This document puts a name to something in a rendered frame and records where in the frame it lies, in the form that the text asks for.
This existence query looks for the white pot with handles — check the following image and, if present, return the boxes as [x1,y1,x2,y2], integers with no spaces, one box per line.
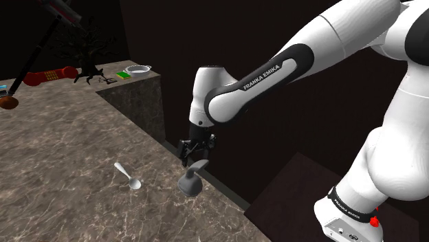
[124,64,153,78]

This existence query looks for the black pole with brown head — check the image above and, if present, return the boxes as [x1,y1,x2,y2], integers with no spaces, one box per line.
[0,0,83,111]

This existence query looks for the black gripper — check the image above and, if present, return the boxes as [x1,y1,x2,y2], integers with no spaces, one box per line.
[177,122,217,168]

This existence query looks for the silver spoon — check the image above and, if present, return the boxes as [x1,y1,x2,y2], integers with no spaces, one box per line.
[113,162,142,191]

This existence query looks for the dark robot stand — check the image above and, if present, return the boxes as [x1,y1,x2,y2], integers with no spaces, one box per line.
[243,152,429,242]

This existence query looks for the black tree figure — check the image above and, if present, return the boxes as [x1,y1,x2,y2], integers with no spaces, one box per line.
[53,18,119,85]

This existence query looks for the red telephone handset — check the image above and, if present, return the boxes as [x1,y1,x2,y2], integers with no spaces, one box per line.
[22,65,79,87]

